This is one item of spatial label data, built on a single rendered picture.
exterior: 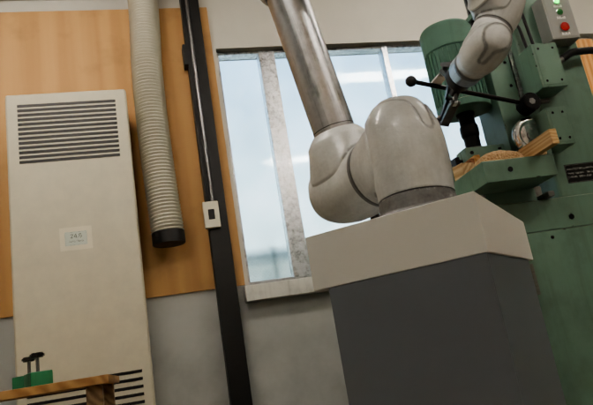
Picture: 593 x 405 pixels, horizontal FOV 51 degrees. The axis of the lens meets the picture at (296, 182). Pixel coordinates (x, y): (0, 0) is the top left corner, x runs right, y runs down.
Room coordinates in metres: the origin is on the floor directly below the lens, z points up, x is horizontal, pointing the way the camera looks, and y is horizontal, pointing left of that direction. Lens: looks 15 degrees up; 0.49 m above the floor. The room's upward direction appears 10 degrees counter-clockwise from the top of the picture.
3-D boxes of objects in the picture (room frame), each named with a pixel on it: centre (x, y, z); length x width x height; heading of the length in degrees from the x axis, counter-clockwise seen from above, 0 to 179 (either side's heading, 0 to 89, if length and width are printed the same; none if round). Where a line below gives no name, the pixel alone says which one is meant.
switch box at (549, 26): (1.86, -0.93, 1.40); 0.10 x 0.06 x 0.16; 102
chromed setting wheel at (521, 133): (1.84, -0.74, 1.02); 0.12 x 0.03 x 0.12; 102
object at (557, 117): (1.82, -0.80, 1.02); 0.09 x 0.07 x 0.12; 12
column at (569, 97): (2.00, -0.87, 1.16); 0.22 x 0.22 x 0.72; 12
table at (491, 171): (1.89, -0.49, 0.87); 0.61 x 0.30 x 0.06; 12
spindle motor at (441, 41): (1.94, -0.59, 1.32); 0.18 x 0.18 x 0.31
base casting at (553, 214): (1.96, -0.71, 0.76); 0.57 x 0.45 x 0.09; 102
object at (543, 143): (1.79, -0.62, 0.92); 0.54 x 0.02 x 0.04; 12
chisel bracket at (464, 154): (1.94, -0.61, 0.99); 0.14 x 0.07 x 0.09; 102
